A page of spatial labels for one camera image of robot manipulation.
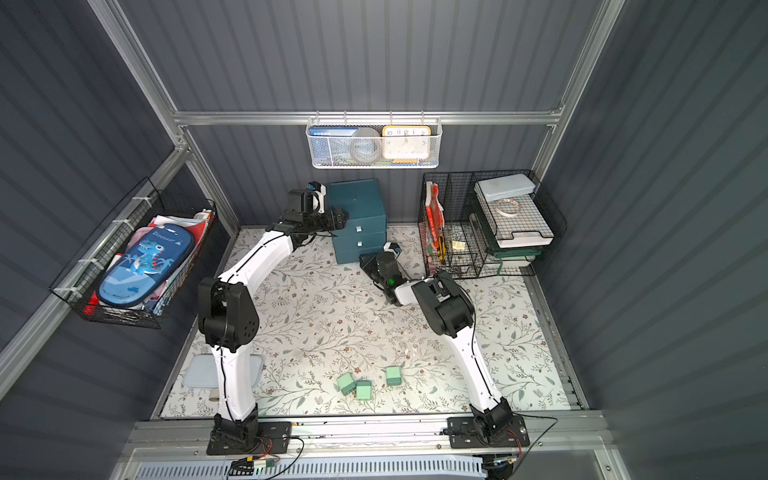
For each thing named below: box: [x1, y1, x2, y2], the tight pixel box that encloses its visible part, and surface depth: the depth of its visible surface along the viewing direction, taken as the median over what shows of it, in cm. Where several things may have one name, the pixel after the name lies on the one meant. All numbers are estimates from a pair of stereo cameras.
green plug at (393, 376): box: [386, 366, 403, 386], surface depth 84 cm
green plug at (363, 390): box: [355, 380, 372, 401], surface depth 81 cm
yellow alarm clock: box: [382, 125, 432, 160], surface depth 90 cm
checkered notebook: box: [477, 194, 555, 248], surface depth 96 cm
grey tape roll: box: [349, 127, 382, 163], surface depth 89 cm
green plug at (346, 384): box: [337, 372, 357, 396], surface depth 82 cm
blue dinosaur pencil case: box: [98, 223, 196, 308], surface depth 67 cm
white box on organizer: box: [478, 173, 536, 201], surface depth 104 cm
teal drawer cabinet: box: [327, 178, 387, 265], surface depth 104 cm
